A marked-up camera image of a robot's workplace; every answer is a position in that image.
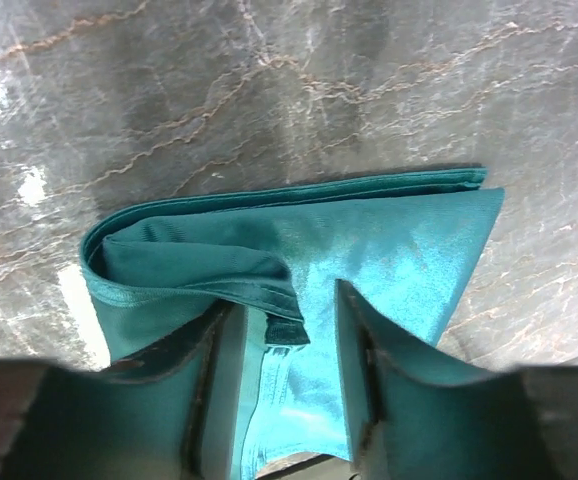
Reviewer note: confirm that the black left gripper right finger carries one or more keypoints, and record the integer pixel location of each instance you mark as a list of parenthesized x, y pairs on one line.
[(414, 412)]

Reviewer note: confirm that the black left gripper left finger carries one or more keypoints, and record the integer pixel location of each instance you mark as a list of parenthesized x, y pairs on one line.
[(168, 411)]

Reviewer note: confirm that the teal satin napkin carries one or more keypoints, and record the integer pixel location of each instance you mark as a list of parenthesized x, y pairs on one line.
[(408, 242)]

